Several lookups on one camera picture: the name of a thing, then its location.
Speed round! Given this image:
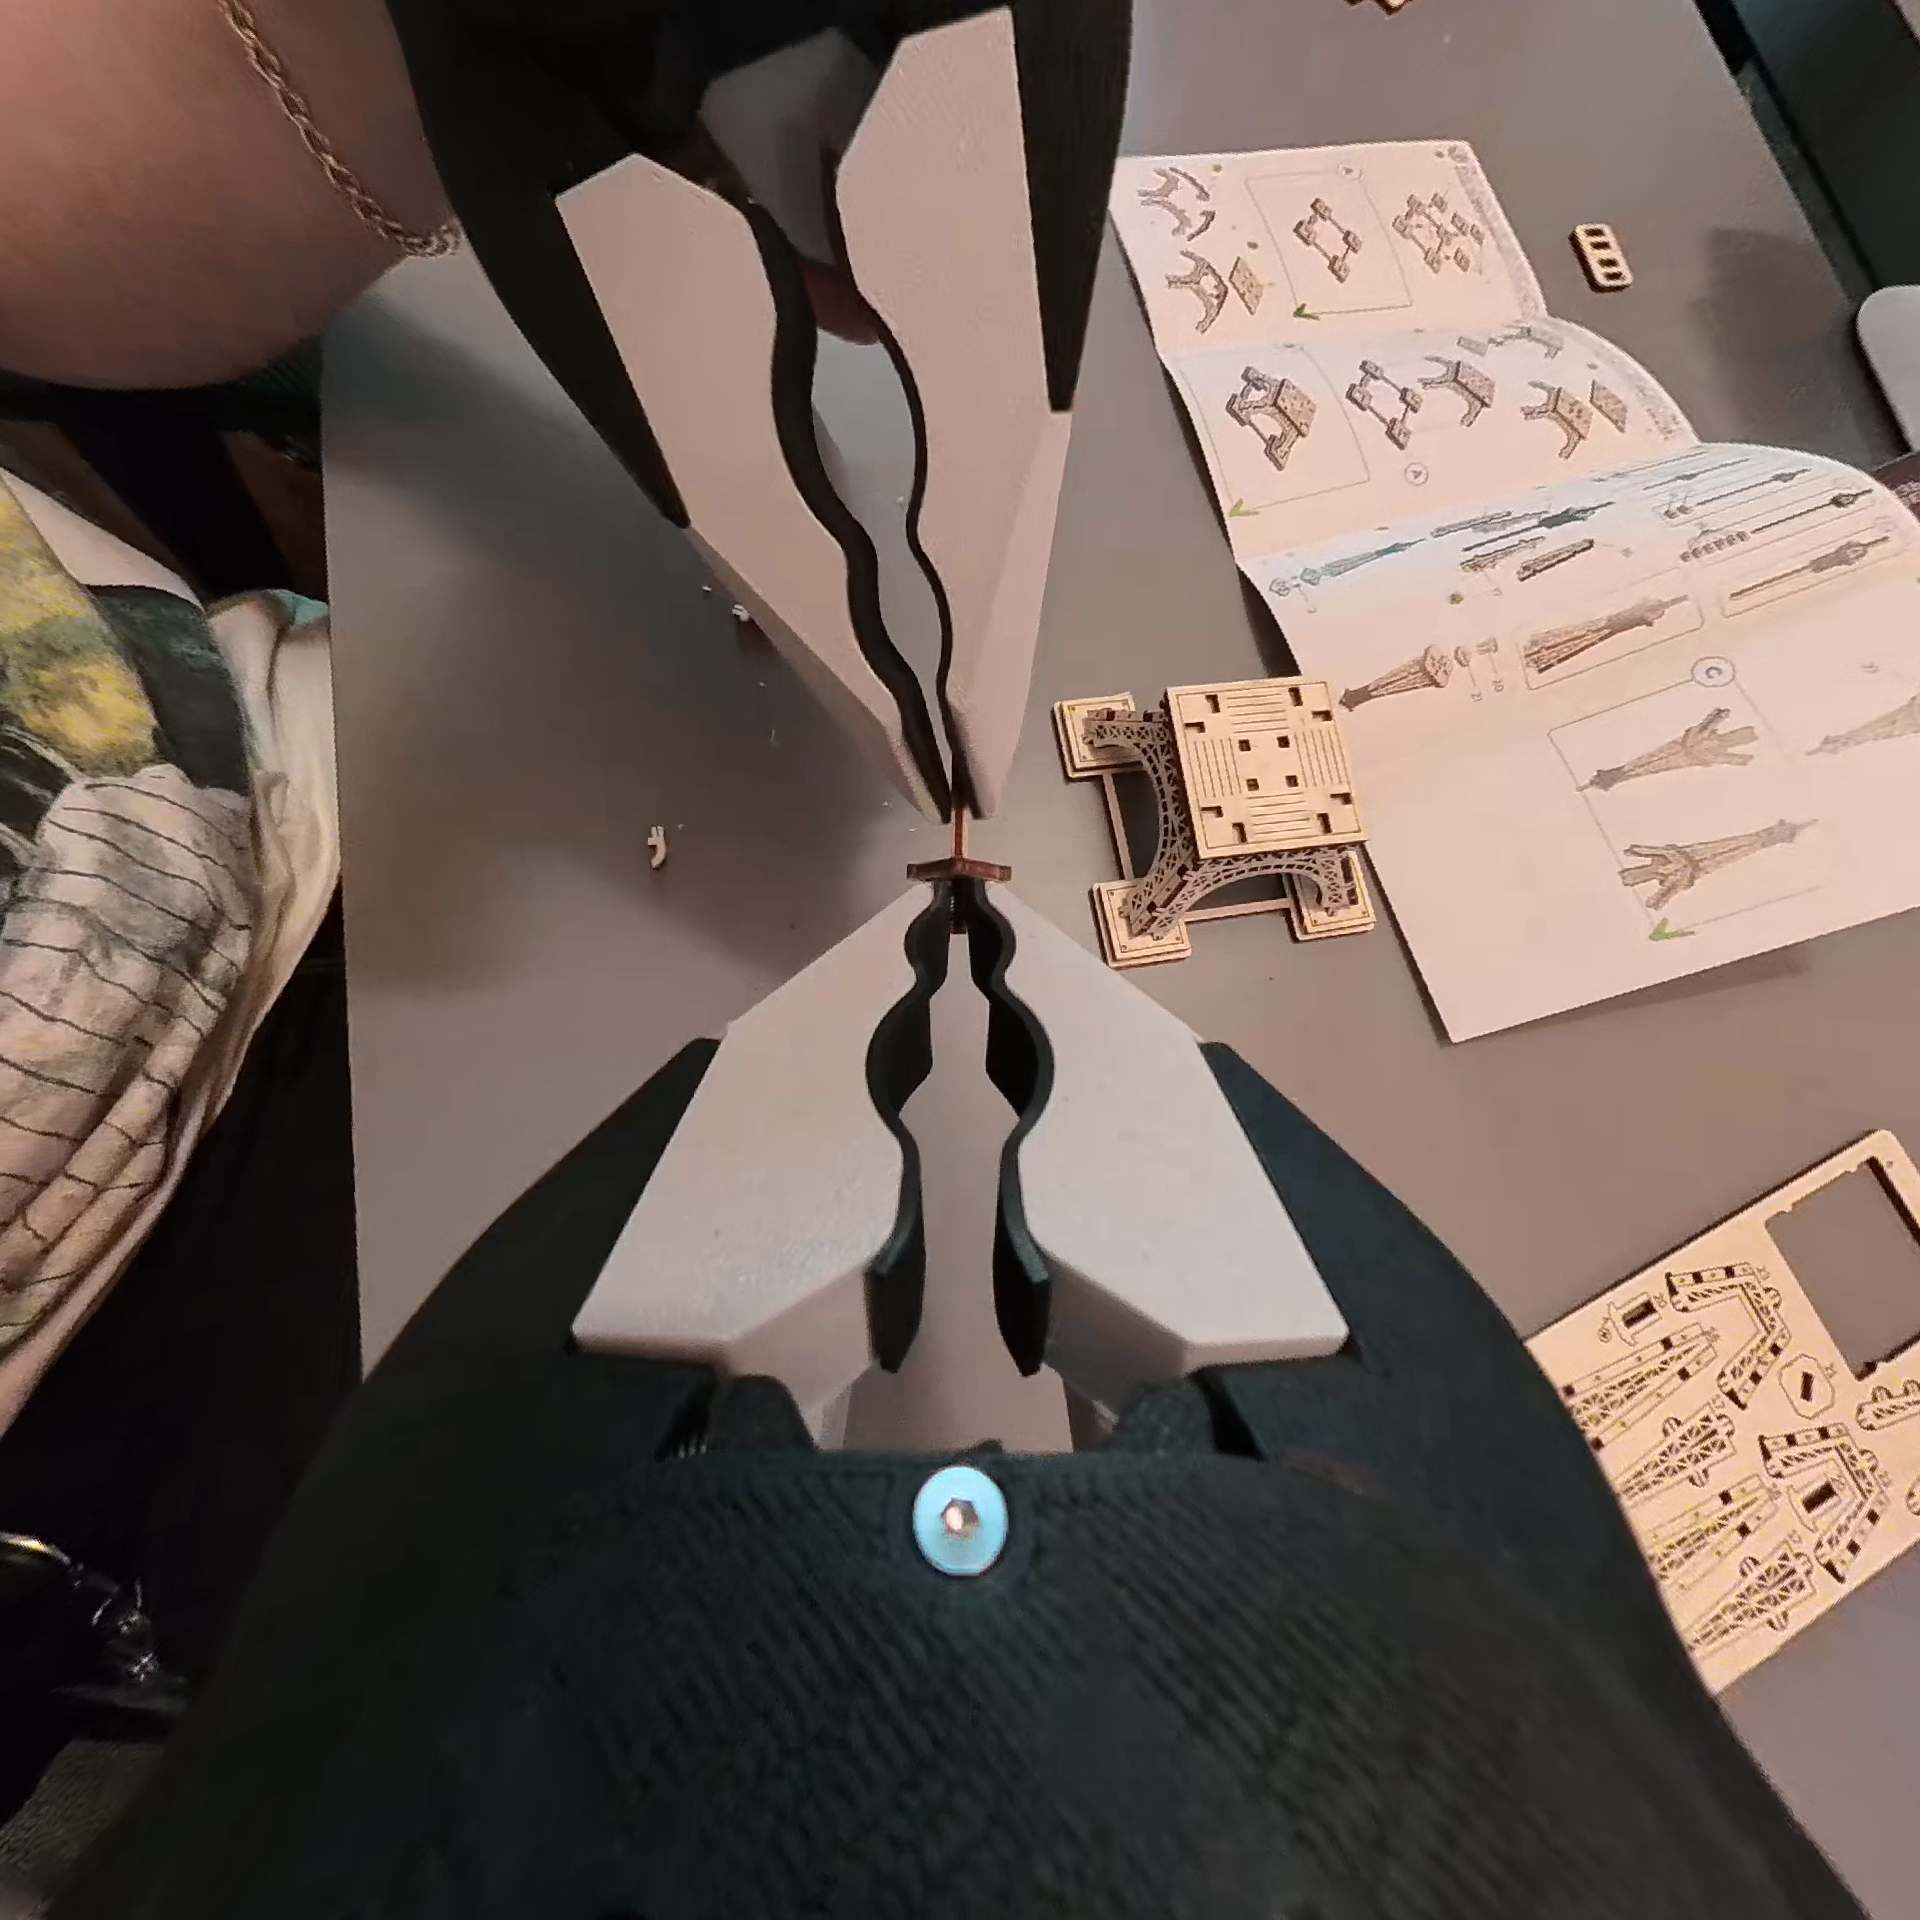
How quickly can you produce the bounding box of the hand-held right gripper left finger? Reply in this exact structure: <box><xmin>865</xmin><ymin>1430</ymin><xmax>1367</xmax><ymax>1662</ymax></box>
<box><xmin>566</xmin><ymin>883</ymin><xmax>961</xmax><ymax>1453</ymax></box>

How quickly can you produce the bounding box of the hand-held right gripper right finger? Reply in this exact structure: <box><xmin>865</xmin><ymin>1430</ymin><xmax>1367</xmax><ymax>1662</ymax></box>
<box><xmin>972</xmin><ymin>885</ymin><xmax>1354</xmax><ymax>1451</ymax></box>

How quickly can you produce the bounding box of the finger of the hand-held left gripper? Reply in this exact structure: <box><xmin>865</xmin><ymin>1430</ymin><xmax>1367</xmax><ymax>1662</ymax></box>
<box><xmin>550</xmin><ymin>153</ymin><xmax>961</xmax><ymax>824</ymax></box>
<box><xmin>833</xmin><ymin>4</ymin><xmax>1071</xmax><ymax>824</ymax></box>

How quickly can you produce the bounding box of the person's left forearm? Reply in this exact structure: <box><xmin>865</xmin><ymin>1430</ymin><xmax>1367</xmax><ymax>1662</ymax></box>
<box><xmin>0</xmin><ymin>0</ymin><xmax>459</xmax><ymax>396</ymax></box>

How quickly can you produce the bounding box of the grey desk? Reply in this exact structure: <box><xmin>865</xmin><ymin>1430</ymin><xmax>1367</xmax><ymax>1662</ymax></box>
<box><xmin>322</xmin><ymin>0</ymin><xmax>1920</xmax><ymax>1920</ymax></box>

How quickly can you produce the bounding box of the black flat desk panel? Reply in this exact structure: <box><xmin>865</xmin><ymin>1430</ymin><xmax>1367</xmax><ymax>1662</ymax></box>
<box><xmin>1740</xmin><ymin>0</ymin><xmax>1920</xmax><ymax>294</ymax></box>

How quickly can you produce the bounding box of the wooden tower base model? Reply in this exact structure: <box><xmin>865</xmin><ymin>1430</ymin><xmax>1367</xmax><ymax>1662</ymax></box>
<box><xmin>1054</xmin><ymin>673</ymin><xmax>1379</xmax><ymax>969</ymax></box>

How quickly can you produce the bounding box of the wooden sheet with tower parts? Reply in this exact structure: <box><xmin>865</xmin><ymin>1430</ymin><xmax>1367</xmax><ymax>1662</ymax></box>
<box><xmin>1527</xmin><ymin>1127</ymin><xmax>1920</xmax><ymax>1695</ymax></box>

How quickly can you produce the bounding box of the person in white t-shirt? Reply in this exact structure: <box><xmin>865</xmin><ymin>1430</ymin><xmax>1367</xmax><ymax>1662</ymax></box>
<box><xmin>0</xmin><ymin>435</ymin><xmax>338</xmax><ymax>1427</ymax></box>

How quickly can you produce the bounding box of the folded instruction booklet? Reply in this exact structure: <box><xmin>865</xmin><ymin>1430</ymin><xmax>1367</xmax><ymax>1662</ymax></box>
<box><xmin>1110</xmin><ymin>137</ymin><xmax>1920</xmax><ymax>1045</ymax></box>

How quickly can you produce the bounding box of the white stand base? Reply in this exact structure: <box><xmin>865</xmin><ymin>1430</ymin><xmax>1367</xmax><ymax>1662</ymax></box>
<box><xmin>1857</xmin><ymin>285</ymin><xmax>1920</xmax><ymax>455</ymax></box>

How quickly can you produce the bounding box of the gold chain bracelet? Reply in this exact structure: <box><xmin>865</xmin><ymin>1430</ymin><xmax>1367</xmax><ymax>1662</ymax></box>
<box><xmin>211</xmin><ymin>0</ymin><xmax>463</xmax><ymax>261</ymax></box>

